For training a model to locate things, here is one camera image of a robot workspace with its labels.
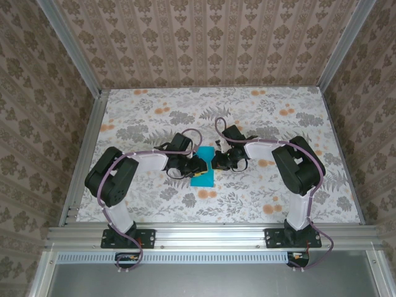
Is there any aluminium table side rail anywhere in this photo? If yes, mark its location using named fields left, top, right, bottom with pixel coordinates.
left=58, top=88, right=110, bottom=226
left=317, top=87, right=365, bottom=226

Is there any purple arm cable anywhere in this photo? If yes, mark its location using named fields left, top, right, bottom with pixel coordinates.
left=215, top=116, right=335, bottom=272
left=96, top=128, right=204, bottom=275

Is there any aluminium frame post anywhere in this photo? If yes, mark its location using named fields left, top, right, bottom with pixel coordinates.
left=317, top=0, right=379, bottom=90
left=36, top=0, right=105, bottom=97

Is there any blue cloth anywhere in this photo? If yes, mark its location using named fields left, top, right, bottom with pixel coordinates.
left=189, top=146, right=216, bottom=188

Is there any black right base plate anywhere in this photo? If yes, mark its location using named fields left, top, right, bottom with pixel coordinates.
left=265, top=228, right=322, bottom=248

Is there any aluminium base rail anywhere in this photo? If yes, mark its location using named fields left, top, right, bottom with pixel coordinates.
left=45, top=225, right=383, bottom=251

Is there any grey slotted cable duct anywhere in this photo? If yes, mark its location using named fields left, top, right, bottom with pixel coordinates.
left=57, top=251, right=310, bottom=265

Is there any grey metal panel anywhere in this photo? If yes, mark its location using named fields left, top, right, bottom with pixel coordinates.
left=46, top=262, right=383, bottom=297

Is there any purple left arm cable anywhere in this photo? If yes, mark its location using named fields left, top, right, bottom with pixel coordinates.
left=96, top=128, right=204, bottom=275

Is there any aluminium lower frame bar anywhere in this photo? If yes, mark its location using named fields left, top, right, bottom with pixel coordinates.
left=364, top=249, right=396, bottom=297
left=29, top=249, right=59, bottom=297

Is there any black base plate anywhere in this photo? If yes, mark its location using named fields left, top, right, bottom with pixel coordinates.
left=265, top=228, right=322, bottom=248
left=101, top=228, right=156, bottom=249

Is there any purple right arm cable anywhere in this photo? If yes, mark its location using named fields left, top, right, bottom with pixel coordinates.
left=215, top=116, right=335, bottom=272

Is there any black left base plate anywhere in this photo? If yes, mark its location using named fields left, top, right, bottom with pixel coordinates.
left=101, top=228, right=156, bottom=249

